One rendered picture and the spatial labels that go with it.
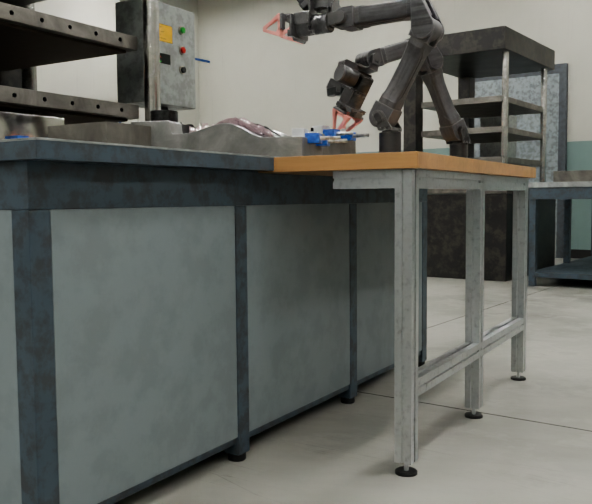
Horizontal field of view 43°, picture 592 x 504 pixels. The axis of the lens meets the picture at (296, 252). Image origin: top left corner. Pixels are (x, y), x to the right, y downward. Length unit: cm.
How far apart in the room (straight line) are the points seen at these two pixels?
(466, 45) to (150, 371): 521
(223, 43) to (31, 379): 1033
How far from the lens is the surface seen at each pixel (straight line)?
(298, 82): 1064
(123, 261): 160
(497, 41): 643
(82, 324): 153
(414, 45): 211
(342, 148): 245
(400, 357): 186
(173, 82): 312
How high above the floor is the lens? 69
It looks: 4 degrees down
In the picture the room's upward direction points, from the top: straight up
